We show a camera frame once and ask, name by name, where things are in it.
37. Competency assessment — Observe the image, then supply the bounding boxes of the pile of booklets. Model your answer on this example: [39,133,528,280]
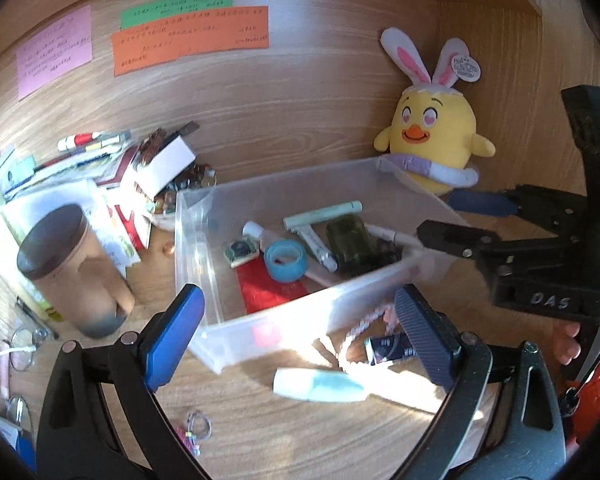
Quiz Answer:
[0,146,153,266]

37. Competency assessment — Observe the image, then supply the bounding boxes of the mint green tube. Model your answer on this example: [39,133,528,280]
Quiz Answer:
[283,201,363,228]

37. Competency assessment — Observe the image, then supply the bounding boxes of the yellow chick plush toy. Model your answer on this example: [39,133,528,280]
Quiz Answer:
[372,27,496,198]

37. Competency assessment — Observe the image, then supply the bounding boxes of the white printed marker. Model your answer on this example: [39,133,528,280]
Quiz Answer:
[294,224,340,272]

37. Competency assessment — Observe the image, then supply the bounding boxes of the orange paper note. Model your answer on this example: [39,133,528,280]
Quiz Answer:
[111,6,271,77]

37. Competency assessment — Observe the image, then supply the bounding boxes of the brown cup with dark lid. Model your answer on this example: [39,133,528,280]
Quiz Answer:
[16,203,137,339]

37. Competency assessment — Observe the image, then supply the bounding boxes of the blue booklet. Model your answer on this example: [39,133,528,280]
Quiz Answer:
[0,412,37,472]

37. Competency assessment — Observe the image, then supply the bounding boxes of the dark green bottle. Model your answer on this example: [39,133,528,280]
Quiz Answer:
[325,214,403,278]

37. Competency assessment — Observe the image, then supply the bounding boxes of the tape roll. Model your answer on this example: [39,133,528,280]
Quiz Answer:
[263,240,308,283]

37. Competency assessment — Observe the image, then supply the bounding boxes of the braided cord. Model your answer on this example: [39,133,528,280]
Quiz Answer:
[337,305,398,376]

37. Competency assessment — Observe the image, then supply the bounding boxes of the white pen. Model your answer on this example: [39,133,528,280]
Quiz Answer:
[367,224,426,250]

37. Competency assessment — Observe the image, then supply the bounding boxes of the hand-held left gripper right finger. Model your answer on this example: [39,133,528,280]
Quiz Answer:
[394,284,568,480]

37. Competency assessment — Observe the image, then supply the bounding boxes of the small square printed block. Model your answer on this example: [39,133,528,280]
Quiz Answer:
[223,239,258,266]

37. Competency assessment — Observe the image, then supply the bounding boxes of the pink paper note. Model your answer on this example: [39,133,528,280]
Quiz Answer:
[16,5,93,102]

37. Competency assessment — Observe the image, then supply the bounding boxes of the person's right hand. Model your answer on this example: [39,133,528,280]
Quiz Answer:
[552,322,583,367]

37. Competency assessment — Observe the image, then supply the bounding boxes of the eyeglasses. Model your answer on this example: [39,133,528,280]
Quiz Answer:
[2,325,51,438]

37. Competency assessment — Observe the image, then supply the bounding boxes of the pile of coins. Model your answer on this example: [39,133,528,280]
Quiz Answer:
[150,162,217,217]

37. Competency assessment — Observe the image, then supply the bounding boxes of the small white cardboard box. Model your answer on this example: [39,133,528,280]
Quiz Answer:
[122,135,197,196]

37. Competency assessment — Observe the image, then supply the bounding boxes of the green paper note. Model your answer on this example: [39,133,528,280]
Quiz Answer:
[120,0,234,30]

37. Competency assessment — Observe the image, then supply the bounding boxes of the dark small tube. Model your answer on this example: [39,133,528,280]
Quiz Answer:
[364,332,417,366]

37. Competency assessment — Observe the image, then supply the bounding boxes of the red envelope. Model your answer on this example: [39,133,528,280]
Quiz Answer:
[236,257,313,343]

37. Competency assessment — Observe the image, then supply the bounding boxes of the white cable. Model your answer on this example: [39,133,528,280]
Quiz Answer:
[0,342,37,360]

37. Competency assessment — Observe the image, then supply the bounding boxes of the white and pale blue tube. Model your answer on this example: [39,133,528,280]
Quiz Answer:
[272,367,367,403]

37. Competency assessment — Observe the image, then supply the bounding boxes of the red and white marker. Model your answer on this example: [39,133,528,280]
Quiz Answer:
[57,132,103,152]

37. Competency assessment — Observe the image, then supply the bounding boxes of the dark flat strip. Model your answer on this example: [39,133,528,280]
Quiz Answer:
[167,121,201,138]

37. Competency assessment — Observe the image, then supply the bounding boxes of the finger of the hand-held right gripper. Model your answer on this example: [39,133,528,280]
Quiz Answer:
[450,185,588,235]
[416,220,581,262]

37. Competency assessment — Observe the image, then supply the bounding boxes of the clear plastic box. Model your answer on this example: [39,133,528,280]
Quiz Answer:
[174,156,473,375]

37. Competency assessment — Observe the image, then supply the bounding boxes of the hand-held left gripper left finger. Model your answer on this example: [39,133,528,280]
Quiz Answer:
[35,284,213,480]

